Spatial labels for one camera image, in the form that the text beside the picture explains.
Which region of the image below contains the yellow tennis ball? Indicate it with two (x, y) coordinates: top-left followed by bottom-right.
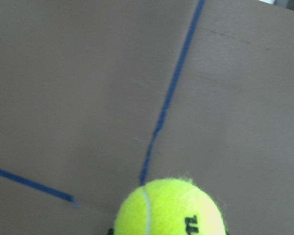
(114, 178), (228, 235)

